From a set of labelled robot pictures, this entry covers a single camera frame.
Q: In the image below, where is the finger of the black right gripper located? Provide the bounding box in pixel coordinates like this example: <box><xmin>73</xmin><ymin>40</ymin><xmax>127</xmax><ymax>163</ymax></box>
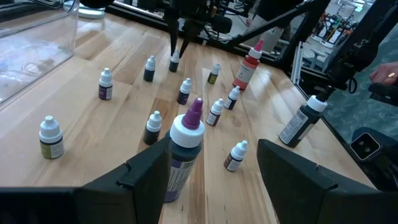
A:
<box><xmin>164</xmin><ymin>11</ymin><xmax>180</xmax><ymax>57</ymax></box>
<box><xmin>178</xmin><ymin>25</ymin><xmax>203</xmax><ymax>58</ymax></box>

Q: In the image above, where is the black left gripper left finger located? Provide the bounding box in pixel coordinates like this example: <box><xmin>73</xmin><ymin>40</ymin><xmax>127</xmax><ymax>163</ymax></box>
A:
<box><xmin>0</xmin><ymin>137</ymin><xmax>173</xmax><ymax>224</ymax></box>

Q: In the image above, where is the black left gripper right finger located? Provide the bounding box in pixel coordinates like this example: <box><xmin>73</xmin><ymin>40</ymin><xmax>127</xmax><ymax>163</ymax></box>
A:
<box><xmin>256</xmin><ymin>138</ymin><xmax>398</xmax><ymax>224</ymax></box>

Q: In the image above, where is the small dark food coloring bottle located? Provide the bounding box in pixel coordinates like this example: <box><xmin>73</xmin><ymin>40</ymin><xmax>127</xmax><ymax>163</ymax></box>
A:
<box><xmin>143</xmin><ymin>55</ymin><xmax>156</xmax><ymax>83</ymax></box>
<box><xmin>169</xmin><ymin>49</ymin><xmax>180</xmax><ymax>73</ymax></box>
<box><xmin>142</xmin><ymin>110</ymin><xmax>162</xmax><ymax>146</ymax></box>

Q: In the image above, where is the small yellow food coloring bottle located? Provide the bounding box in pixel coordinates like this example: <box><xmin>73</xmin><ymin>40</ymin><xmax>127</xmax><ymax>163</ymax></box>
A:
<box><xmin>207</xmin><ymin>62</ymin><xmax>221</xmax><ymax>85</ymax></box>

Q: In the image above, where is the small navy food coloring bottle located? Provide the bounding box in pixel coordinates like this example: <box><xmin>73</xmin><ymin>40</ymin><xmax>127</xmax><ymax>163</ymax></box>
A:
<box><xmin>176</xmin><ymin>77</ymin><xmax>193</xmax><ymax>106</ymax></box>

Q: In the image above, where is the large red food coloring bottle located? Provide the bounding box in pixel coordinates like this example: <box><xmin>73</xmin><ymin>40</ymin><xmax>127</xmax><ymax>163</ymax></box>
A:
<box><xmin>232</xmin><ymin>39</ymin><xmax>264</xmax><ymax>91</ymax></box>

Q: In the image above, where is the small yellow-green food coloring bottle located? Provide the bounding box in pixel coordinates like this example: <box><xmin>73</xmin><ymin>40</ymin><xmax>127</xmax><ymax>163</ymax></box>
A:
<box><xmin>39</xmin><ymin>115</ymin><xmax>65</xmax><ymax>160</ymax></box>

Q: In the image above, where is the small brown food coloring bottle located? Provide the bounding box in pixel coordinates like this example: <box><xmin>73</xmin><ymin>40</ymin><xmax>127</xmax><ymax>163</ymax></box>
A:
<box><xmin>223</xmin><ymin>139</ymin><xmax>249</xmax><ymax>172</ymax></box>

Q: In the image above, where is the small purple food coloring bottle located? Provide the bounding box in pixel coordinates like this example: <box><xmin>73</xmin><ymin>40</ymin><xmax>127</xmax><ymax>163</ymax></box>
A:
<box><xmin>98</xmin><ymin>67</ymin><xmax>114</xmax><ymax>101</ymax></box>

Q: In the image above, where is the large purple food coloring bottle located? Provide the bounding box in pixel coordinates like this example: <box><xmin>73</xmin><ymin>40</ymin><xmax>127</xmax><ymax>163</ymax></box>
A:
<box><xmin>164</xmin><ymin>97</ymin><xmax>206</xmax><ymax>203</ymax></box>

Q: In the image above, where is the black power socket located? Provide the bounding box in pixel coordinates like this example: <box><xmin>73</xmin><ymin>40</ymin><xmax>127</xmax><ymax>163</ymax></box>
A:
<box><xmin>349</xmin><ymin>132</ymin><xmax>382</xmax><ymax>162</ymax></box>

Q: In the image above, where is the clear plastic bin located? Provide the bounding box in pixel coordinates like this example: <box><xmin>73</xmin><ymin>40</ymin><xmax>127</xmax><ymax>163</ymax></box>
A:
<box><xmin>0</xmin><ymin>0</ymin><xmax>80</xmax><ymax>105</ymax></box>

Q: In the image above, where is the person's hand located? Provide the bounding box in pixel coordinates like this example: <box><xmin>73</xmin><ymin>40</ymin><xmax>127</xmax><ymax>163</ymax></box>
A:
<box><xmin>369</xmin><ymin>61</ymin><xmax>398</xmax><ymax>86</ymax></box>

